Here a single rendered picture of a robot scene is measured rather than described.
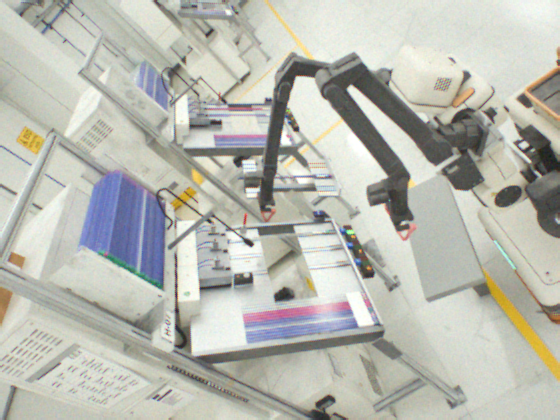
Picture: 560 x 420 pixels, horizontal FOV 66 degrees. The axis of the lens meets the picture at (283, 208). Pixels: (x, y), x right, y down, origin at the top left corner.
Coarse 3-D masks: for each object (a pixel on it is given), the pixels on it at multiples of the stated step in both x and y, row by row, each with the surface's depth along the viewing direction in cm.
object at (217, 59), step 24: (144, 0) 526; (168, 0) 532; (144, 24) 542; (168, 24) 547; (240, 24) 560; (216, 48) 576; (192, 72) 588; (216, 72) 595; (240, 72) 601; (216, 96) 615
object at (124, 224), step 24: (96, 192) 168; (120, 192) 166; (144, 192) 180; (96, 216) 152; (120, 216) 156; (144, 216) 169; (96, 240) 141; (120, 240) 147; (144, 240) 158; (120, 264) 140; (144, 264) 149
